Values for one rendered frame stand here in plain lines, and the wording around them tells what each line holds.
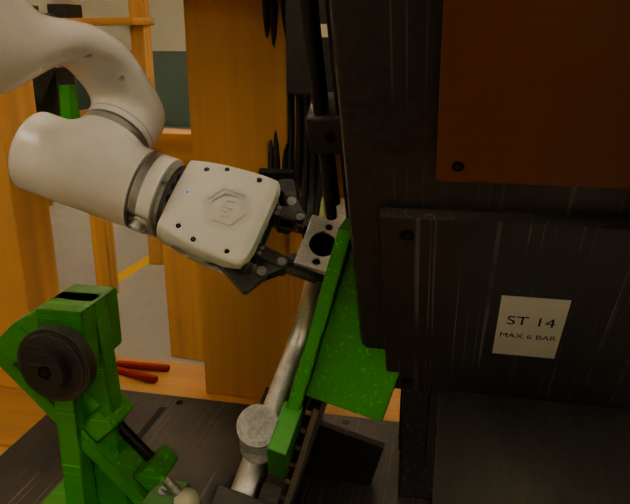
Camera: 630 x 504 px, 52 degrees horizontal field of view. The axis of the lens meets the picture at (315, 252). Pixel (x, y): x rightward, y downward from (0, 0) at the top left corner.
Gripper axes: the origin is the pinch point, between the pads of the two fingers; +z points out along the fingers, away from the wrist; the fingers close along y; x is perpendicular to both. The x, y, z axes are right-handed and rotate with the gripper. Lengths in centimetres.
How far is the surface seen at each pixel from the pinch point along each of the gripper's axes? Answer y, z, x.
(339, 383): -12.6, 6.5, -4.4
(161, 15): 655, -451, 801
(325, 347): -10.6, 4.3, -6.3
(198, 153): 16.3, -21.7, 19.1
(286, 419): -16.8, 3.3, -3.1
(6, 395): -21, -41, 46
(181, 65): 604, -397, 845
